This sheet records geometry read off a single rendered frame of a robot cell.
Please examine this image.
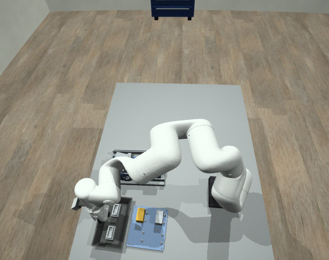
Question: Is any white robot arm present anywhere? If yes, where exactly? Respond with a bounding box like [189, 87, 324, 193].
[71, 119, 252, 214]

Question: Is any yellow rectangular block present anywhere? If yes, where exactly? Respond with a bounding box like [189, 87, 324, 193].
[136, 208, 145, 223]

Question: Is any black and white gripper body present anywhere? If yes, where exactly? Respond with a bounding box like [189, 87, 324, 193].
[90, 204, 110, 222]

